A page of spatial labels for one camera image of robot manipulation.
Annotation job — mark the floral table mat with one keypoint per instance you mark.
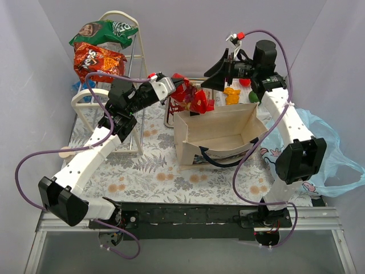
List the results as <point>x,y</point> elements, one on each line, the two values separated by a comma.
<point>145,169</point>

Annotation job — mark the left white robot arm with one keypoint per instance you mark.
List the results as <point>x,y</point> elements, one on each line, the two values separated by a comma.
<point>61,194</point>

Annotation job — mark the blue white carton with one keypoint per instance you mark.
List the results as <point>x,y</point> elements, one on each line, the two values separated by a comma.
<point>78,86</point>

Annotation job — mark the metal baking tray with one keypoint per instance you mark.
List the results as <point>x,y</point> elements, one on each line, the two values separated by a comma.
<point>169,119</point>

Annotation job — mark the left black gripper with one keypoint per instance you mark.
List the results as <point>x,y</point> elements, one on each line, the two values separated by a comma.
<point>177,84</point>

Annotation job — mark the red candy bag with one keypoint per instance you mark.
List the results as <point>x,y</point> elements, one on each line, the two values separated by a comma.
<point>191,97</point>

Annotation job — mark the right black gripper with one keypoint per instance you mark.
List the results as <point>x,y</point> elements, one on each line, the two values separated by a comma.
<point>230,69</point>

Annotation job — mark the beige canvas tote bag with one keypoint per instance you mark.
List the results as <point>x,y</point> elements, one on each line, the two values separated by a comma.
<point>222,136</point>

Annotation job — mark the green soap dispenser bottle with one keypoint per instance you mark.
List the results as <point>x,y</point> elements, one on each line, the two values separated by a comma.
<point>65,153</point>

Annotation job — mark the cream shoe rack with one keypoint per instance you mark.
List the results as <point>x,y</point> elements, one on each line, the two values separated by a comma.
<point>135,142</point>

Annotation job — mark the light blue plastic grocery bag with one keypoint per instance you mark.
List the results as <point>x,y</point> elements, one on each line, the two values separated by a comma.
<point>333,161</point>

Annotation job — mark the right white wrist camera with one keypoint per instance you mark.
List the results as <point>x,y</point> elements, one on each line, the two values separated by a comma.
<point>236,40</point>

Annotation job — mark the white plastic basket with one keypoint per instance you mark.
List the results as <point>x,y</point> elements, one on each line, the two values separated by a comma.
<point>220,98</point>

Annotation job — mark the green snack bag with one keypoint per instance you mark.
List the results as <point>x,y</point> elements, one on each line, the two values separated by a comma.
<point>99,32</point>

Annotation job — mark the orange Doritos chip bag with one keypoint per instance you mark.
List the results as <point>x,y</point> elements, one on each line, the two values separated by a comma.
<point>89,58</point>

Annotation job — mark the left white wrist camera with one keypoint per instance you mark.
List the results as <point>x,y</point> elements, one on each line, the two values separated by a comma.
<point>162,85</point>

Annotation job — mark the orange toy fried chicken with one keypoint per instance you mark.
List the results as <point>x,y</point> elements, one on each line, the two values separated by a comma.
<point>232,96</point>

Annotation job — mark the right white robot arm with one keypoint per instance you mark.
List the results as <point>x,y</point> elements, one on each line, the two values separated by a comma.
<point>302,153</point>

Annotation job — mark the red tomato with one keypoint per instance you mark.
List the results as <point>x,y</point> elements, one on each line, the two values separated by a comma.
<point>245,82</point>

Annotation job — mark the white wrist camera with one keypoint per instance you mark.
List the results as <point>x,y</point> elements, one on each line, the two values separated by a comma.
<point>162,85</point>
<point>236,40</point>

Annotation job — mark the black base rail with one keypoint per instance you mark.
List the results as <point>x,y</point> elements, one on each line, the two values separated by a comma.
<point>193,221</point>

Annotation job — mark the green lime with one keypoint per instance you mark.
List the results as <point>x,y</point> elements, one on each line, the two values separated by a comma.
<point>253,98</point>

